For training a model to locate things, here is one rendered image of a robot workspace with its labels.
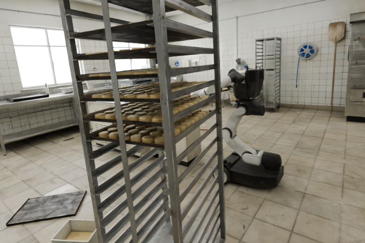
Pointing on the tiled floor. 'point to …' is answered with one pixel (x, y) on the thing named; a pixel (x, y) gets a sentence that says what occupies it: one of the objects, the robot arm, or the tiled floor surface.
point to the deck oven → (356, 70)
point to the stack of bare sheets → (48, 208)
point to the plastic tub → (76, 232)
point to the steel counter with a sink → (44, 101)
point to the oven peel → (334, 29)
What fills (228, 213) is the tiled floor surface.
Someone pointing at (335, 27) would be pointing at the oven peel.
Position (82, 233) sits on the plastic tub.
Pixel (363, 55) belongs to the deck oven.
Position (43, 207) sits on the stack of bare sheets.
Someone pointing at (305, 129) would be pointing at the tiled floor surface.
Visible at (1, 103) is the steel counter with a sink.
